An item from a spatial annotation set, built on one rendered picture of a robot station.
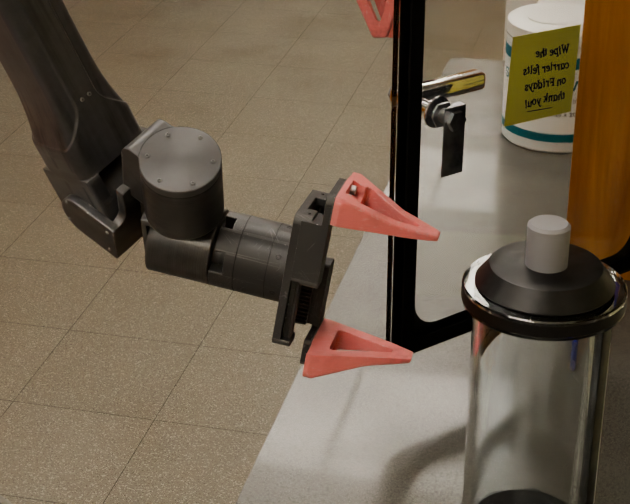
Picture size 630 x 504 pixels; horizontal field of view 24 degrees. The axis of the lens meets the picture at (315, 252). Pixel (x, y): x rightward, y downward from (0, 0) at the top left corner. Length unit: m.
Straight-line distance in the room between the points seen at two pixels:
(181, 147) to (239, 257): 0.09
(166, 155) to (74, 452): 1.93
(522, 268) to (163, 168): 0.25
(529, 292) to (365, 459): 0.30
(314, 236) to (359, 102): 3.56
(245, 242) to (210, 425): 1.91
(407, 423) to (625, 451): 0.18
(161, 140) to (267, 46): 4.08
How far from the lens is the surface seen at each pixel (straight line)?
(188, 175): 0.99
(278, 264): 1.04
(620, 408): 1.27
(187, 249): 1.05
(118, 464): 2.85
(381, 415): 1.24
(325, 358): 1.05
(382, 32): 1.32
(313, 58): 4.96
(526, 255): 0.96
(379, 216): 1.01
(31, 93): 1.05
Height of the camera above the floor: 1.61
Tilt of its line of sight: 27 degrees down
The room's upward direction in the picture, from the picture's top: straight up
